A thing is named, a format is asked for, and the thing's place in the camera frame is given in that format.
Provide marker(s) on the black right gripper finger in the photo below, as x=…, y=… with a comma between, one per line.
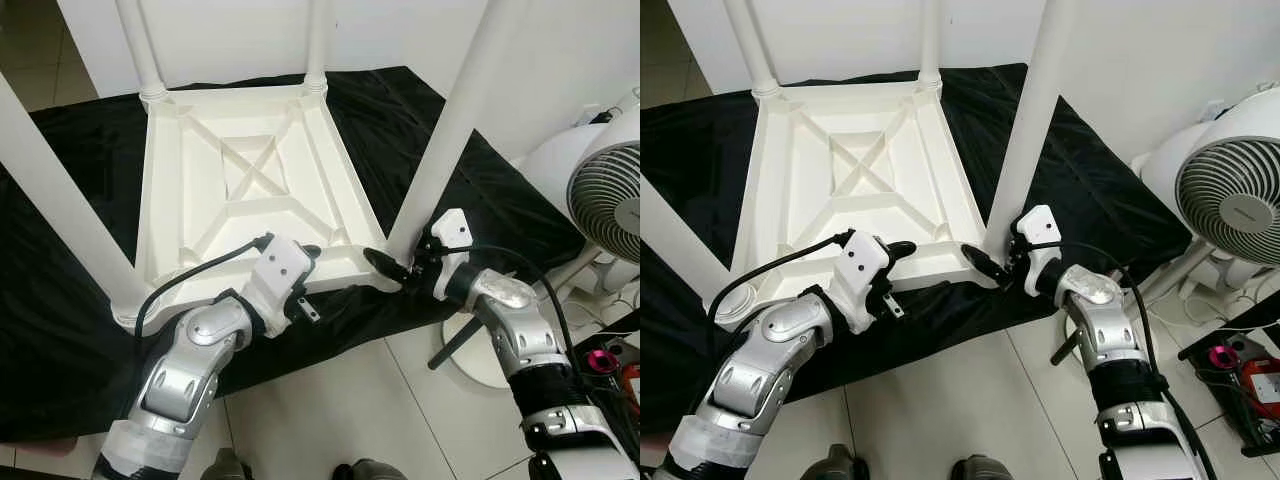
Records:
x=980, y=262
x=385, y=265

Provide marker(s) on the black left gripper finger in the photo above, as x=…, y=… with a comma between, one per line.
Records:
x=312, y=251
x=900, y=249

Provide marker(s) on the white plastic table top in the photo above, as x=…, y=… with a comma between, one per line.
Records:
x=300, y=230
x=900, y=225

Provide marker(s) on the white plastic table leg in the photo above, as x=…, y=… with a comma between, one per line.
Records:
x=140, y=50
x=55, y=190
x=680, y=240
x=460, y=130
x=930, y=45
x=318, y=45
x=750, y=50
x=1030, y=120

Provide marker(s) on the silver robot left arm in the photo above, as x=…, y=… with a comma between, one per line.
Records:
x=770, y=360
x=190, y=370

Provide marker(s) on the dark metal bar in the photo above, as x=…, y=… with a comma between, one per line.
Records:
x=452, y=350
x=1065, y=348

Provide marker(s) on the black quilted cloth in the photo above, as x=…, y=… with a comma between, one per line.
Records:
x=60, y=360
x=1100, y=180

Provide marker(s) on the grey robot left leg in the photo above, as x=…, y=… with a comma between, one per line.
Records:
x=225, y=468
x=835, y=465

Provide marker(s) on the black rack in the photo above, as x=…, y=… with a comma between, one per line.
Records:
x=1195, y=345
x=590, y=345

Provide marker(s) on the white round fan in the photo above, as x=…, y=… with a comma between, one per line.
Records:
x=1220, y=180
x=600, y=190

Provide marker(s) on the magenta hair dryer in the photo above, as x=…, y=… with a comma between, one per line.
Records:
x=600, y=360
x=1222, y=356

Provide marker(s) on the red box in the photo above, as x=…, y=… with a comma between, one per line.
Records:
x=1262, y=378
x=630, y=380

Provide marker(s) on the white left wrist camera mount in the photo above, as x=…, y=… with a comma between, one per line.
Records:
x=865, y=265
x=280, y=265

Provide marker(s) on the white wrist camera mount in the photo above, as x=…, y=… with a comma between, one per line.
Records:
x=1040, y=235
x=450, y=235
x=280, y=265
x=865, y=265

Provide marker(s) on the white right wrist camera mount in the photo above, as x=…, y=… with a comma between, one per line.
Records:
x=450, y=235
x=1040, y=235

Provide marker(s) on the white wall socket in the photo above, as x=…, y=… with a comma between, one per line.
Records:
x=1215, y=110
x=590, y=115

